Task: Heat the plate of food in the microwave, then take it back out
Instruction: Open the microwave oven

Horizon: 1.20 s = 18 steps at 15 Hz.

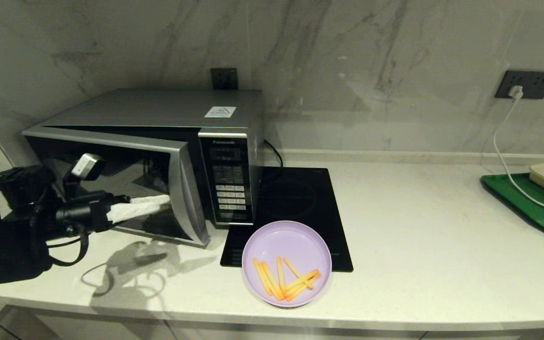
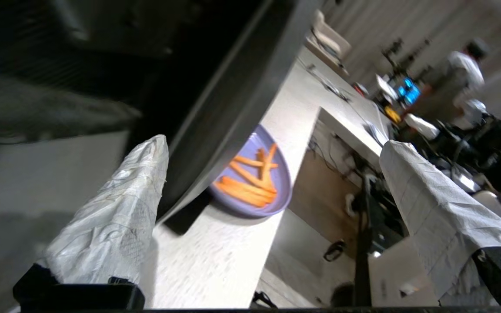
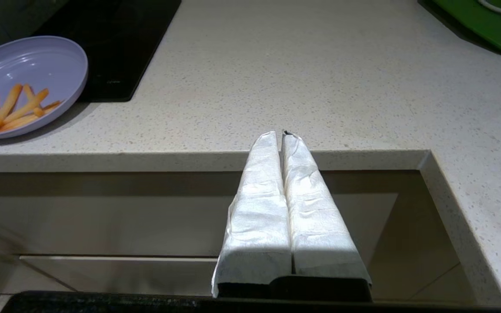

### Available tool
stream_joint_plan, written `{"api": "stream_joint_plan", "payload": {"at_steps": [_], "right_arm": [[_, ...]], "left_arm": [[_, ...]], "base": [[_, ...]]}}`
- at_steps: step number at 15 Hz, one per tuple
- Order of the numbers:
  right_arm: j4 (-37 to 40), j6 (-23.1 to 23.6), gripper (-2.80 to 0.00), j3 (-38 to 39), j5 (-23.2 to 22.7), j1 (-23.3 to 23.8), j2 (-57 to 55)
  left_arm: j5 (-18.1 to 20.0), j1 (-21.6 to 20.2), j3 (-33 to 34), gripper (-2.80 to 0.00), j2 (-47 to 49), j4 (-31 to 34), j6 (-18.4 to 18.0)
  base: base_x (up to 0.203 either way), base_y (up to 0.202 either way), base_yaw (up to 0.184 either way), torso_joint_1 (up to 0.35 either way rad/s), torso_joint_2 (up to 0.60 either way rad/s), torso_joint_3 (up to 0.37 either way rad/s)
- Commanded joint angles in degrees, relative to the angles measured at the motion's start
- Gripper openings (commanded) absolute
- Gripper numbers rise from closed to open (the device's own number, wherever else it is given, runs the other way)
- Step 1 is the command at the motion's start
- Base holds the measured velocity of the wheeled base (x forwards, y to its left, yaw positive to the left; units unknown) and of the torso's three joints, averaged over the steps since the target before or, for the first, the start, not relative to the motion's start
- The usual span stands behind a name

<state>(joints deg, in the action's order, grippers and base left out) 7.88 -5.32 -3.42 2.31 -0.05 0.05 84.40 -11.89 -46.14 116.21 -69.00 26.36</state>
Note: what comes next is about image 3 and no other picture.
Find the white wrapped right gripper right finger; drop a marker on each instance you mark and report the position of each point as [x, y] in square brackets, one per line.
[320, 234]

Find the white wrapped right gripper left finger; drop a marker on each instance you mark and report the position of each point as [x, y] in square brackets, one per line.
[259, 226]

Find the lilac round plate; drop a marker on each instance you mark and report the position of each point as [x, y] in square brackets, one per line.
[37, 63]

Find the silver microwave oven body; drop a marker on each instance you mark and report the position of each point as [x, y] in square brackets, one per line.
[2, 15]

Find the black induction cooktop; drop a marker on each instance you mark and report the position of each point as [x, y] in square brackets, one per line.
[120, 43]

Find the orange french fry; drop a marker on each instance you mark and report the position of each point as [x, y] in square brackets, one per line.
[28, 94]
[8, 104]
[18, 122]
[27, 107]

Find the green plastic tray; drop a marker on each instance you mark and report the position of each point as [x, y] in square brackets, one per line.
[485, 26]

